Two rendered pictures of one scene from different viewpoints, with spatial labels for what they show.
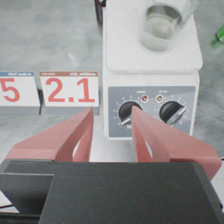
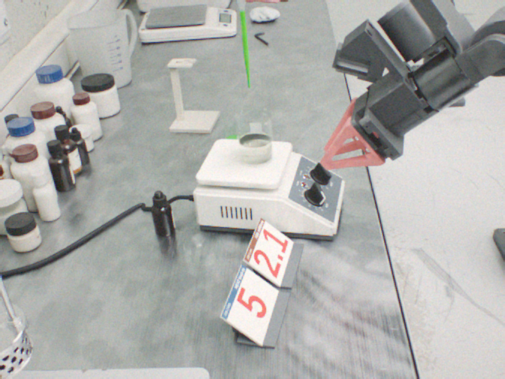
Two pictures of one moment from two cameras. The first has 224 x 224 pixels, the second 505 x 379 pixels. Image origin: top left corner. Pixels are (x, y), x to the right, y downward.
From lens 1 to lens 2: 0.73 m
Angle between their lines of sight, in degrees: 55
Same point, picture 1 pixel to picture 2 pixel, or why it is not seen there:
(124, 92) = (294, 192)
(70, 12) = (139, 259)
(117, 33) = (243, 176)
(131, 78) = (284, 183)
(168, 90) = (300, 169)
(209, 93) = not seen: hidden behind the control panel
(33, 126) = (304, 301)
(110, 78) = (280, 194)
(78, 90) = (273, 244)
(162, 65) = (283, 159)
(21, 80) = (246, 281)
